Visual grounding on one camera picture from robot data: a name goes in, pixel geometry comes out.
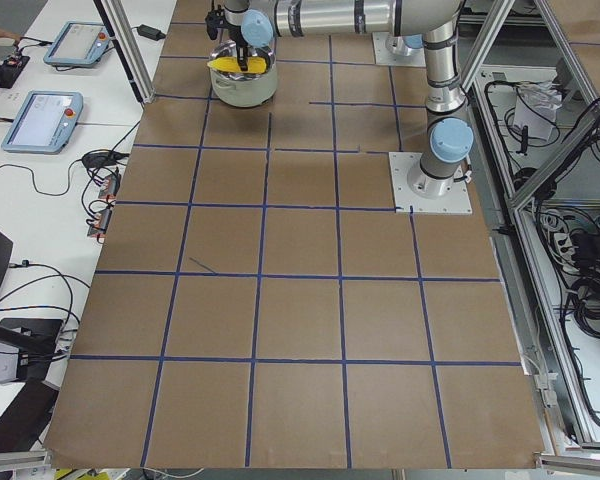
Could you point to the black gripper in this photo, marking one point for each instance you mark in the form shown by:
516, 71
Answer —
241, 42

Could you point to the yellow corn cob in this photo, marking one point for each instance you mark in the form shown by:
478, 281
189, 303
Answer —
249, 65

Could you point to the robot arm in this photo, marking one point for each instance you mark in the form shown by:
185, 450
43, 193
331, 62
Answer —
404, 46
256, 23

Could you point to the pale green cooking pot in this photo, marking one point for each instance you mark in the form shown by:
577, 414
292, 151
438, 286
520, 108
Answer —
244, 90

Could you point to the black power adapter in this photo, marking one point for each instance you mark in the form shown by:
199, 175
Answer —
151, 33

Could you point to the upper teach pendant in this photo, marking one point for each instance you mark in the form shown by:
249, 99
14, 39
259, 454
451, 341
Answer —
78, 44

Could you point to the teach pendant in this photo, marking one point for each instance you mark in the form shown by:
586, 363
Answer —
78, 44
44, 123

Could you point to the lower teach pendant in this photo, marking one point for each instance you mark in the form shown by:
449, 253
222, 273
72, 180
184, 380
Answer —
44, 123

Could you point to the brown paper table mat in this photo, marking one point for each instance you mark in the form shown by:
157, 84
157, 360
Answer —
258, 301

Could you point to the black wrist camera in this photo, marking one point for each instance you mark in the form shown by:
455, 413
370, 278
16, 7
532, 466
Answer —
215, 22

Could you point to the aluminium frame post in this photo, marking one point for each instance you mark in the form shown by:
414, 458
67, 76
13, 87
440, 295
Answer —
117, 25

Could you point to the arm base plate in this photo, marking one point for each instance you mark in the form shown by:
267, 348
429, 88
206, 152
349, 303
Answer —
384, 58
415, 192

